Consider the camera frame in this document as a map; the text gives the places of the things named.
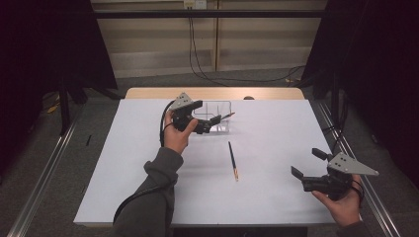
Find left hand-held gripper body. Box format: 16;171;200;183
169;92;204;132

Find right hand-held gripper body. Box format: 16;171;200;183
301;151;379;201

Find clear plastic pen holder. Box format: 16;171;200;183
193;100;232;133

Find person's left hand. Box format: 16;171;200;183
163;110;200;155

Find person's right hand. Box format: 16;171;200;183
311;175;365;228

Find wooden table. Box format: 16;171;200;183
125;87;305;101

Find black horizontal bar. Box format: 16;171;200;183
93;9;328;20

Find black curtain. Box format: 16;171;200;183
0;0;119;176
300;0;419;191

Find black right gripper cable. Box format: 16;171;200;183
350;179;366;202

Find metal floor rail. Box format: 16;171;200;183
316;101;402;237
6;102;87;237

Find black wall cable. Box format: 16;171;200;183
188;8;305;87
190;17;218;82

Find wooden wall strip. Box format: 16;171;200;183
213;0;221;72

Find white wall socket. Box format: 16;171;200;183
183;0;209;10

